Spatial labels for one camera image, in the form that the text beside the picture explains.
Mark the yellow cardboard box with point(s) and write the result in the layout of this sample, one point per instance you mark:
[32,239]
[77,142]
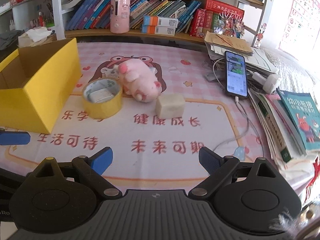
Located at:
[36,83]

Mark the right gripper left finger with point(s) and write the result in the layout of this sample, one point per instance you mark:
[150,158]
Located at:
[89,170]

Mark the orange white box lower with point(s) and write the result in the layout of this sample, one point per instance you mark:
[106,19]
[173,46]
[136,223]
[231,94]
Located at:
[158,30]

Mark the orange white box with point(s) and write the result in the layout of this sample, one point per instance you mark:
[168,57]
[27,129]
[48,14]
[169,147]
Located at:
[160,21]
[158,30]

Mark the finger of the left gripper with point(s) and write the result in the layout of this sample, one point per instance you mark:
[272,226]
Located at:
[14,138]

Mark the orange white box upper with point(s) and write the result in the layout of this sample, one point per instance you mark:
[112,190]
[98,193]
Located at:
[160,21]

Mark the alphabet wall poster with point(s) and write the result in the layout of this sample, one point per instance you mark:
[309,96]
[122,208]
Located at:
[301,29]

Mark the beige eraser block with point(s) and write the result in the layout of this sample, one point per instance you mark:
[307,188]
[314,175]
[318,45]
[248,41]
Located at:
[170,106]

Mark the brown envelope paper stack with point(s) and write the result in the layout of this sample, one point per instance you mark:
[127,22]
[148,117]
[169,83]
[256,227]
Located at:
[228,42]

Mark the pink plush pig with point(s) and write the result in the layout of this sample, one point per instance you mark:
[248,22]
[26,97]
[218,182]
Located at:
[139,81]

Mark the teal children's book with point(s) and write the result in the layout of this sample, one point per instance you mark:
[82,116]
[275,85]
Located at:
[304,114]

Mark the pink checkered tablecloth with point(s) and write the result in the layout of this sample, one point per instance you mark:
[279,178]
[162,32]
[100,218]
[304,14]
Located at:
[148,152]

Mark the white power adapter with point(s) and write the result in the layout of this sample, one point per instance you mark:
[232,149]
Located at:
[269,84]

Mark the yellow tape roll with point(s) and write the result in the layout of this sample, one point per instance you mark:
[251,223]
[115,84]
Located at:
[102,98]

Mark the stack of books right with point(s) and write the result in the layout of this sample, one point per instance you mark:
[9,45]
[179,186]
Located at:
[285,144]

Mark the pink cylindrical dispenser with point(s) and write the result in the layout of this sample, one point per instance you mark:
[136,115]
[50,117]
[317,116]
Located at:
[120,16]

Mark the pile of clothes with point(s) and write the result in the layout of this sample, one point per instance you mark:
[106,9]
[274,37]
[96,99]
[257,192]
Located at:
[9,37]

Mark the white wooden bookshelf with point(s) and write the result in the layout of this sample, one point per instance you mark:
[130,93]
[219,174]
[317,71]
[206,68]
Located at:
[150,10]

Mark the red dictionary book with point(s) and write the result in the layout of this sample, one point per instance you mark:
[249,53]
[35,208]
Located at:
[220,7]

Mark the tissue box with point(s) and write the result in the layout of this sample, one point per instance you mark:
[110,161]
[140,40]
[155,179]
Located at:
[36,37]

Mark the black smartphone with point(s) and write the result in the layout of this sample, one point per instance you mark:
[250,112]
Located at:
[235,75]

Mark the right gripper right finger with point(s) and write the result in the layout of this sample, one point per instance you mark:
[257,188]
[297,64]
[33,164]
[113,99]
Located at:
[220,169]

